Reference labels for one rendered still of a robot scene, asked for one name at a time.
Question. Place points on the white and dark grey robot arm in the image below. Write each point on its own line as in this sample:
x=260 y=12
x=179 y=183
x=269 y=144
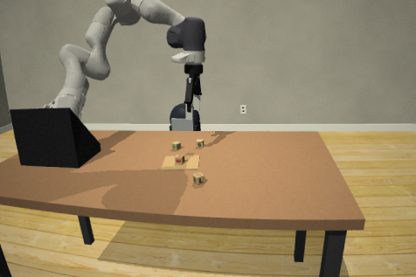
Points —
x=190 y=35

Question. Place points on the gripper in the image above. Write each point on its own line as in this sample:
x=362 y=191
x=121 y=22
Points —
x=193 y=88

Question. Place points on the tan square mat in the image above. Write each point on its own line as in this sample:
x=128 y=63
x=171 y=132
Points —
x=190 y=163

